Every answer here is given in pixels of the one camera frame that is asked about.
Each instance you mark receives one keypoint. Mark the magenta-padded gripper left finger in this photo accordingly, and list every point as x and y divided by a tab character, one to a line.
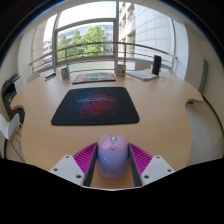
81	158

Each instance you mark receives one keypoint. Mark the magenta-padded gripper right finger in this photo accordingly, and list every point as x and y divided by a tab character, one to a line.
142	158

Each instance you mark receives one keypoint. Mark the pink and lilac computer mouse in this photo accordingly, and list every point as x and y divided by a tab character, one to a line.
112	160

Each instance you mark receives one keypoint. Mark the black mouse pad red-blue print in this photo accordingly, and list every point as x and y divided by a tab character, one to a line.
96	106

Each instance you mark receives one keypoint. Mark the white chair with wooden legs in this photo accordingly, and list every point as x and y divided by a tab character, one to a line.
8	126

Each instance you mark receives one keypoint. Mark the light blue booklet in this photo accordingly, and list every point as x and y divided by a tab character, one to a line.
142	74

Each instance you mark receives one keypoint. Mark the printed mug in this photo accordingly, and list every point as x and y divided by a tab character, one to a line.
121	70
65	73

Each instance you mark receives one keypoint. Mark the white chair backrest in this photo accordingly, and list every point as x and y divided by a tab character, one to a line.
33	77
143	64

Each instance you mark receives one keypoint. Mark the black cylindrical speaker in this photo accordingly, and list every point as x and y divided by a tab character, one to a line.
156	65

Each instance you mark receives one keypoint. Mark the black office printer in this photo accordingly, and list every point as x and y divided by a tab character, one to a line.
10	96

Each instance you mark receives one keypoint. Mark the metal balcony railing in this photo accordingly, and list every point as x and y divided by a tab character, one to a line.
125	53

